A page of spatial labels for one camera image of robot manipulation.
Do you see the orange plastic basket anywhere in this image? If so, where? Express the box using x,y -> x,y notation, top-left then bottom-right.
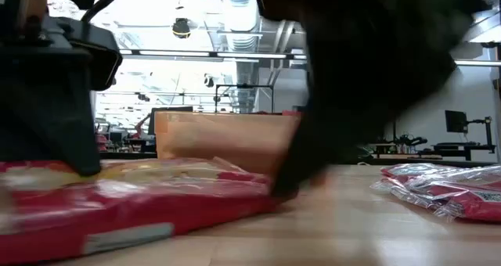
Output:
153,110 -> 303,177

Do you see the black background desk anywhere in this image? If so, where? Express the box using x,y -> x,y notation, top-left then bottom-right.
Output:
417,142 -> 497,161

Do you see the black monitor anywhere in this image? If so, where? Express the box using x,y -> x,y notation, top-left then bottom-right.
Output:
445,110 -> 469,134

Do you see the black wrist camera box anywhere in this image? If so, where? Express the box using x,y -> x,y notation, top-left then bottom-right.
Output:
70,17 -> 123,92

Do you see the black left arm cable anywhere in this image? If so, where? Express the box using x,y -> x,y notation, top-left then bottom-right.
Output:
80,0 -> 127,24

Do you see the cluttered background workbench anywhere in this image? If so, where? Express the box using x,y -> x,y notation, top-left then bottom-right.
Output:
367,135 -> 443,165

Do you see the black background rig frame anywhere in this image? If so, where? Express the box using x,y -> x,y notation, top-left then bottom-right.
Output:
214,84 -> 274,113

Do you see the long ceiling light bar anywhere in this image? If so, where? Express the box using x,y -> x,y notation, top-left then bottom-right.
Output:
119,49 -> 501,68

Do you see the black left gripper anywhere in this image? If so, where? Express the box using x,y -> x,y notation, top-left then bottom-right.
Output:
0,0 -> 102,177

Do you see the silver ventilation duct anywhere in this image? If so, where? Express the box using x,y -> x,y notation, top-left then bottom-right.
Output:
218,0 -> 275,114

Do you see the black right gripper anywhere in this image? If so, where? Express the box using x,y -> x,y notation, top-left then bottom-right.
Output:
254,0 -> 494,118

